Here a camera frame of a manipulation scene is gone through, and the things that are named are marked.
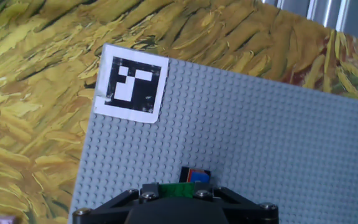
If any red Lego plate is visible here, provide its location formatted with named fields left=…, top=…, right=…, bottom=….
left=187, top=169, right=209, bottom=178

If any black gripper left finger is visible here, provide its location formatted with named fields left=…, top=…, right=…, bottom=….
left=72, top=182, right=160, bottom=224

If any blue Lego brick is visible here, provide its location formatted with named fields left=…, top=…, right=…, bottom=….
left=190, top=172, right=210, bottom=184

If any green Lego plate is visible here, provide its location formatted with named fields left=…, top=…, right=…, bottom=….
left=158, top=182, right=195, bottom=199

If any painted wheatfield cloth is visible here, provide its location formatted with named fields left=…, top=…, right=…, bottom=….
left=0, top=0, right=358, bottom=224

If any grey Lego baseplate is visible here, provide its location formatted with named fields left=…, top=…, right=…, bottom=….
left=67, top=43, right=358, bottom=224

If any black white fiducial marker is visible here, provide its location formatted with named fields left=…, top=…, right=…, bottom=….
left=93, top=43, right=170, bottom=124

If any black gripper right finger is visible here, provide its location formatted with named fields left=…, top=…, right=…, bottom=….
left=193, top=183, right=280, bottom=224

